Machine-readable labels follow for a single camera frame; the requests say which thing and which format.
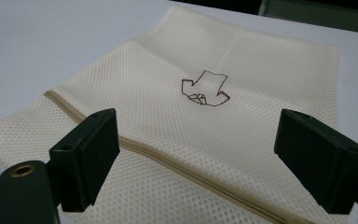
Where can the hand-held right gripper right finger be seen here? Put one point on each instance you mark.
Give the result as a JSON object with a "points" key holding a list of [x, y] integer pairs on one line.
{"points": [[318, 158]]}

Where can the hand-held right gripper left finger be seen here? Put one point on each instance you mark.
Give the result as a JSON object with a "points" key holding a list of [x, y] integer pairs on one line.
{"points": [[85, 158]]}

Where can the cream mesh laundry bag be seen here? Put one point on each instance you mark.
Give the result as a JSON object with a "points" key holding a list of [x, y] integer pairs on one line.
{"points": [[174, 137]]}

